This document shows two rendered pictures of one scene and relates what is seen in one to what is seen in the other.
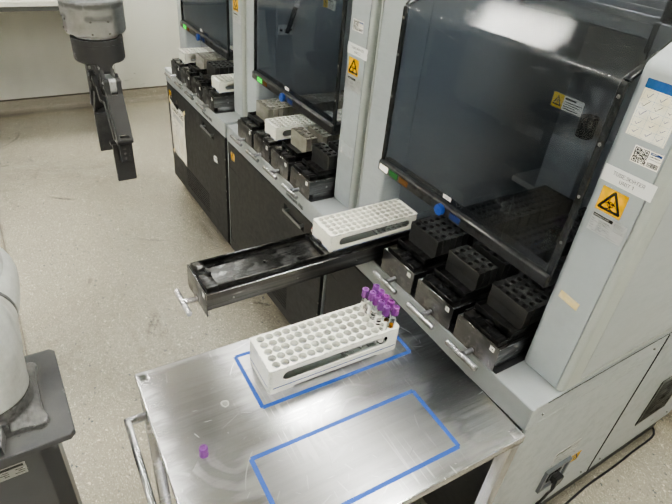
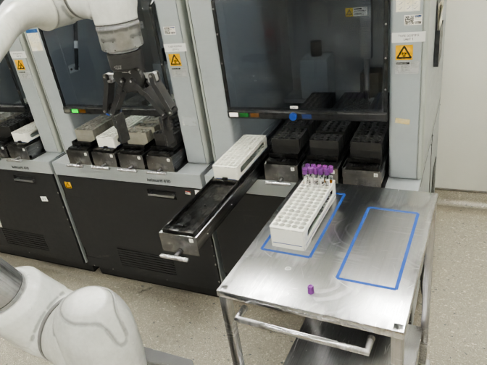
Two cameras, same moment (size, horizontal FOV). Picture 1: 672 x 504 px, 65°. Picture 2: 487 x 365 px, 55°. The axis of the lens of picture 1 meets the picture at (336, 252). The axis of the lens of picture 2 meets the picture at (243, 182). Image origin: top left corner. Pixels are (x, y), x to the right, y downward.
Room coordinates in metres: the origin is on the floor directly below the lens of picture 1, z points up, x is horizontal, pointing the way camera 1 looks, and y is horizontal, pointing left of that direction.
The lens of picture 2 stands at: (-0.19, 0.68, 1.58)
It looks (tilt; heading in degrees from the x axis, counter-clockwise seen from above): 27 degrees down; 333
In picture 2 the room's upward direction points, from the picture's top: 9 degrees counter-clockwise
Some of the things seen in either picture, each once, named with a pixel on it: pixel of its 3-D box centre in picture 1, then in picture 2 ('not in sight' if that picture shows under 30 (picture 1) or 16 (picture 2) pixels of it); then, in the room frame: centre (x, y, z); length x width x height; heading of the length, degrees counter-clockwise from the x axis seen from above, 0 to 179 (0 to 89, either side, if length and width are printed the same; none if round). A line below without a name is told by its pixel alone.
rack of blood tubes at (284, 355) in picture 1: (325, 343); (305, 211); (0.79, 0.00, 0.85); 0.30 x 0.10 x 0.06; 123
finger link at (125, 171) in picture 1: (124, 159); (167, 129); (0.78, 0.36, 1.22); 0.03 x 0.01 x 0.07; 125
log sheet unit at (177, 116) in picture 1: (176, 132); not in sight; (2.72, 0.94, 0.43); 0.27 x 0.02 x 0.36; 35
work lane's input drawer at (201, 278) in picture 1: (309, 256); (223, 191); (1.19, 0.07, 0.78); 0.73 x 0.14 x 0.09; 125
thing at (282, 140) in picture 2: (425, 240); (286, 145); (1.22, -0.24, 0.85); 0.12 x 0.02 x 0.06; 36
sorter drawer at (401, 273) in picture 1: (481, 241); (306, 137); (1.36, -0.43, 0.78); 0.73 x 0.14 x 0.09; 125
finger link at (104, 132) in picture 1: (106, 131); (122, 127); (0.89, 0.44, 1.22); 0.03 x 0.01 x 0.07; 125
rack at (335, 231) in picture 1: (365, 225); (241, 156); (1.29, -0.08, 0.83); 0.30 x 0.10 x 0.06; 125
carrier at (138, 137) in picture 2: (300, 141); (138, 137); (1.80, 0.17, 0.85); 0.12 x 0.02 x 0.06; 36
